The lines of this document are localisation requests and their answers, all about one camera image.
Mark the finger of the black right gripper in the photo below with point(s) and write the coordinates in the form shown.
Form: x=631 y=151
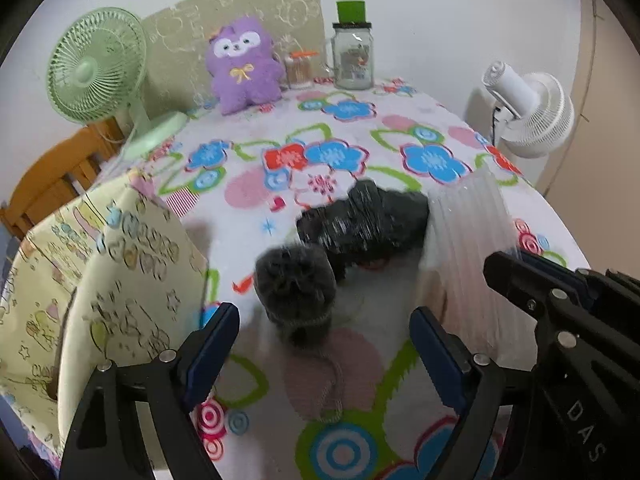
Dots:
x=587 y=321

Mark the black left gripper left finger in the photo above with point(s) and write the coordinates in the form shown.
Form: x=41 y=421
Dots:
x=106 y=441

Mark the beige wooden door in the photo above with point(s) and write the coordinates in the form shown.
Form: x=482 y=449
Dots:
x=592 y=182

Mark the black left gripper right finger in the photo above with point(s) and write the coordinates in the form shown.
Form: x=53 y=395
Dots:
x=472 y=385

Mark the black plastic bag bundle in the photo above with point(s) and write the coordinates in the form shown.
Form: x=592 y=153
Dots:
x=369 y=224

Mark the purple plush toy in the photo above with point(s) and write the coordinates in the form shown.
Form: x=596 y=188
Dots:
x=241 y=61

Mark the toothpick jar orange lid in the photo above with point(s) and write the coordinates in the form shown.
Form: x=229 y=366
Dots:
x=298 y=69

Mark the floral tablecloth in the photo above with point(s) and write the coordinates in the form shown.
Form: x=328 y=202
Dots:
x=361 y=405

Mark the glass jar with green lid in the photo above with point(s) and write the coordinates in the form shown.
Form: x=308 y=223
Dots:
x=352 y=64

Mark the white circulator fan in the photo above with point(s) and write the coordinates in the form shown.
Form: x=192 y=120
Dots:
x=543 y=113

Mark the green desk fan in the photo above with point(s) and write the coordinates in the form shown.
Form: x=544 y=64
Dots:
x=97 y=69

